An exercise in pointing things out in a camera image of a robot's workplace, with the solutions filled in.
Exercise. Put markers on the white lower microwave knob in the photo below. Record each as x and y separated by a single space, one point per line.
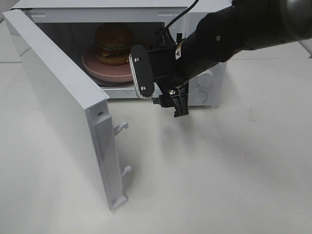
205 78

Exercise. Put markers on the white microwave oven body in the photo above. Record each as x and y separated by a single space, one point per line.
71 24

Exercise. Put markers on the toy hamburger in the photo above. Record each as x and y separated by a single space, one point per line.
113 42

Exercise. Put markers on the white round door button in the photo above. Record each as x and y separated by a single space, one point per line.
200 97

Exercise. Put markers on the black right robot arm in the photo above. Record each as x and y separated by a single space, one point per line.
244 25

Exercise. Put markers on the pink round plate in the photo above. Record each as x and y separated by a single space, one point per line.
101 71

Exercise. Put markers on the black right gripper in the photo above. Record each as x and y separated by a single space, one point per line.
173 64

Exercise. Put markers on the white microwave door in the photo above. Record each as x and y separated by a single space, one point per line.
74 104

